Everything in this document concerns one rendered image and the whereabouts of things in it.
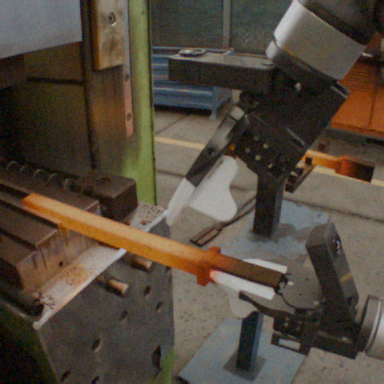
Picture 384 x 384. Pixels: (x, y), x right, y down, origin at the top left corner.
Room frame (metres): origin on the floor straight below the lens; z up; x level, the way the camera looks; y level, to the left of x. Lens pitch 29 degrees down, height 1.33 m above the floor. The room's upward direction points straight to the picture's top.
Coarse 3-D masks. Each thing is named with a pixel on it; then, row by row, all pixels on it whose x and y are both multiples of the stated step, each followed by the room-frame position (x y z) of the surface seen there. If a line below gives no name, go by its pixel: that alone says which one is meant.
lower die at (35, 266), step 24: (0, 168) 0.72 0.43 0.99; (48, 192) 0.61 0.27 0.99; (72, 192) 0.61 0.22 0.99; (0, 216) 0.52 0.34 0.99; (24, 216) 0.52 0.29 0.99; (48, 216) 0.51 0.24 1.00; (24, 240) 0.46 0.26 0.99; (48, 240) 0.47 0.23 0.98; (72, 240) 0.51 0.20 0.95; (96, 240) 0.56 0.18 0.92; (0, 264) 0.43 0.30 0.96; (24, 264) 0.42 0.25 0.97; (48, 264) 0.45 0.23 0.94; (24, 288) 0.40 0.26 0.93
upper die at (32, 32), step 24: (0, 0) 0.46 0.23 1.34; (24, 0) 0.49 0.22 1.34; (48, 0) 0.52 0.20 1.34; (72, 0) 0.56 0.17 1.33; (0, 24) 0.45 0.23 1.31; (24, 24) 0.48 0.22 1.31; (48, 24) 0.52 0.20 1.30; (72, 24) 0.56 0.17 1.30; (0, 48) 0.45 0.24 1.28; (24, 48) 0.48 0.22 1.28
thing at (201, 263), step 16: (32, 208) 0.54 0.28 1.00; (48, 208) 0.52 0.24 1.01; (64, 208) 0.52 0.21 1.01; (64, 224) 0.50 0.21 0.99; (80, 224) 0.48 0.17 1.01; (96, 224) 0.47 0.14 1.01; (112, 224) 0.47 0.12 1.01; (112, 240) 0.45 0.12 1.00; (128, 240) 0.43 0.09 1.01; (144, 240) 0.43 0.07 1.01; (160, 240) 0.43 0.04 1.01; (144, 256) 0.42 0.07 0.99; (160, 256) 0.41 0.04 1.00; (176, 256) 0.40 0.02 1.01; (192, 256) 0.40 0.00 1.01; (208, 256) 0.39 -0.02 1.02; (224, 256) 0.39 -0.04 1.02; (192, 272) 0.38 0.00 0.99; (208, 272) 0.37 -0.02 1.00; (224, 272) 0.36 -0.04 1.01; (240, 272) 0.36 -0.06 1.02; (256, 272) 0.36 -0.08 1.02; (272, 272) 0.36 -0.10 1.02; (272, 288) 0.33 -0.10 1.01
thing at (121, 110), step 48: (144, 0) 0.98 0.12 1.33; (48, 48) 0.84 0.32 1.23; (144, 48) 0.97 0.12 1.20; (48, 96) 0.85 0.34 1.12; (96, 96) 0.80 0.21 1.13; (144, 96) 0.97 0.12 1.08; (48, 144) 0.86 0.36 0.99; (96, 144) 0.78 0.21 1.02; (144, 144) 0.96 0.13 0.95; (144, 192) 0.95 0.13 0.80
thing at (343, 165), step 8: (312, 152) 0.87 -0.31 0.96; (304, 160) 0.86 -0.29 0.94; (320, 160) 0.84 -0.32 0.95; (328, 160) 0.83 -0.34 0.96; (336, 160) 0.82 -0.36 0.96; (344, 160) 0.81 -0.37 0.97; (352, 160) 0.80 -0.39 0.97; (360, 160) 0.80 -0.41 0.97; (336, 168) 0.81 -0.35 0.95; (344, 168) 0.81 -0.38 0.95; (352, 168) 0.80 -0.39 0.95; (360, 168) 0.79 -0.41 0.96; (368, 168) 0.78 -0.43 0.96; (344, 176) 0.80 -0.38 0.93; (352, 176) 0.79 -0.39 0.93; (360, 176) 0.79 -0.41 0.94; (368, 176) 0.78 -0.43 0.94
